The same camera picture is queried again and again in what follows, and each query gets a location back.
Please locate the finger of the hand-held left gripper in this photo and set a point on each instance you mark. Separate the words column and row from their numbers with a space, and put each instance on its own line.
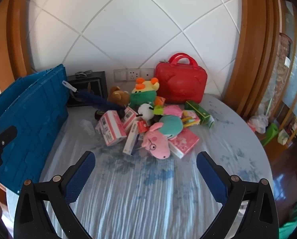
column 8, row 133

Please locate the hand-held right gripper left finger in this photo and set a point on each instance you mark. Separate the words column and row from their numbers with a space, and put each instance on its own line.
column 78, row 179

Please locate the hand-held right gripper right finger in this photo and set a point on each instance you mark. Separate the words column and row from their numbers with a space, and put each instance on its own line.
column 213, row 179

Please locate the blue plastic crate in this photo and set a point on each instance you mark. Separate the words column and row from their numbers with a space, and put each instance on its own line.
column 26, row 119

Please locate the pink floral tissue pack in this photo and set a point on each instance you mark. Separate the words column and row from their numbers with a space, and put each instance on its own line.
column 184, row 142

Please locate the pink white barcode box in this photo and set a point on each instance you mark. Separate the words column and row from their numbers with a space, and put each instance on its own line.
column 129, row 115
column 110, row 129

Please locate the multicoloured tissue pack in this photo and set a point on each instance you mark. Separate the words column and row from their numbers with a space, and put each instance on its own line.
column 189, row 116

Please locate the green cardboard box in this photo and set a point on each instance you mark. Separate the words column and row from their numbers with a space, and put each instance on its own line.
column 198, row 109

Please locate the green yellow plush toy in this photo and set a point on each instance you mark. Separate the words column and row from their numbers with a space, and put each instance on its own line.
column 141, row 97

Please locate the blue white patterned desktop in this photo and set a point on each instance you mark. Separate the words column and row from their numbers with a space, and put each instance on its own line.
column 143, row 191

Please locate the long pink white box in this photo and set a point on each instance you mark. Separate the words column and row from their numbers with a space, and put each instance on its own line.
column 130, row 140

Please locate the dark bottle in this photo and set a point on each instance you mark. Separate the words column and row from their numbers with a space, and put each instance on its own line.
column 98, row 114

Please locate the white plastic bag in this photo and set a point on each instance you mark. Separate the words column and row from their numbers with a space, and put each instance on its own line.
column 258, row 123

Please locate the small red white box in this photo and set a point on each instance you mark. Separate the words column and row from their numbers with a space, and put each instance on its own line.
column 142, row 126

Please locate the lime green packet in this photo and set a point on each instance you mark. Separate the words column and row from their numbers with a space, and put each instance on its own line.
column 159, row 110

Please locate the green cloth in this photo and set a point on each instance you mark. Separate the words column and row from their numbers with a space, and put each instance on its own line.
column 294, row 221

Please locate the brown deer plush toy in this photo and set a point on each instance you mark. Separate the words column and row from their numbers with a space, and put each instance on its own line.
column 117, row 95

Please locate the white panda plush toy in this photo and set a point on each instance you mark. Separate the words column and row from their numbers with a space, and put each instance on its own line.
column 146, row 110

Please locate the black box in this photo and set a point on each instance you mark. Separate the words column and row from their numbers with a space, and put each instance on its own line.
column 96, row 82

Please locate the red plastic suitcase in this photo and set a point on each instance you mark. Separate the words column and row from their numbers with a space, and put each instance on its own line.
column 180, row 84

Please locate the wooden door frame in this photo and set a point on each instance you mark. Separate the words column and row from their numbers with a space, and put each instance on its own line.
column 253, row 54
column 16, row 42

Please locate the white wall switch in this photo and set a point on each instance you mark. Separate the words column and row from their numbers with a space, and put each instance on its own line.
column 120, row 75

